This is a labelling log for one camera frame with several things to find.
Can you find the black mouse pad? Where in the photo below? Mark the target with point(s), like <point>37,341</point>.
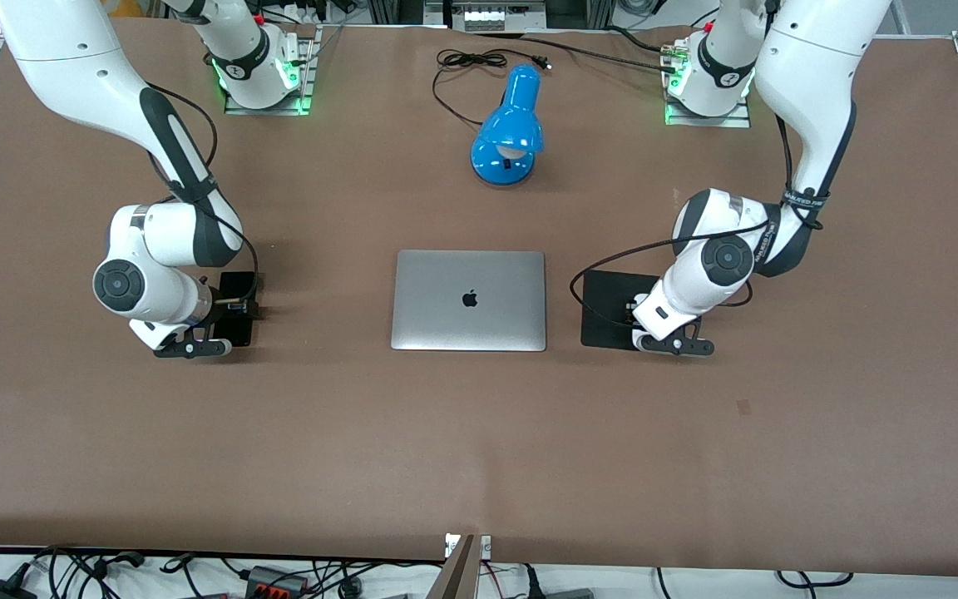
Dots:
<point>604,291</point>

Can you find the white power strip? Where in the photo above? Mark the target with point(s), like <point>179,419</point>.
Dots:
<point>496,17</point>

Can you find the black red connector box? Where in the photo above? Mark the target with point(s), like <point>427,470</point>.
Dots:
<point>275,581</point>

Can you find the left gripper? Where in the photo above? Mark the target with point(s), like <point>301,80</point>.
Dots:
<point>636,309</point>

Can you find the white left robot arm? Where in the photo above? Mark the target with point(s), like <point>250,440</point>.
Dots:
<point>812,66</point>

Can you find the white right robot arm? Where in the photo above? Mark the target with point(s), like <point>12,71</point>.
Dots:
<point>71,50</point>

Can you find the small metal bracket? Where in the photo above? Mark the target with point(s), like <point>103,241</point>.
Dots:
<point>486,546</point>

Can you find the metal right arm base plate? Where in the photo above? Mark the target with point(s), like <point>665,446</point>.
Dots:
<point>309,83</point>

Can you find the black smartphone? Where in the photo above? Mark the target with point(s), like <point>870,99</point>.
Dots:
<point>243,331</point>

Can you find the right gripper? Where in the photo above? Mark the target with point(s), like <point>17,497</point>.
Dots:
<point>225,309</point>

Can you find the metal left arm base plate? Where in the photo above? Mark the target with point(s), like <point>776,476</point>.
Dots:
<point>708,121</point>

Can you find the blue desk lamp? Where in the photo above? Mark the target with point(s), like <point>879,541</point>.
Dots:
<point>512,125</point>

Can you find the black power adapter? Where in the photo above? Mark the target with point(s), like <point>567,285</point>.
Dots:
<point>1,589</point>

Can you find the silver closed laptop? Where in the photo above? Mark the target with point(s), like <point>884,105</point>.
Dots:
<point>446,316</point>

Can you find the grey camera stand post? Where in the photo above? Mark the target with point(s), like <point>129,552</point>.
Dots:
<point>458,574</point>

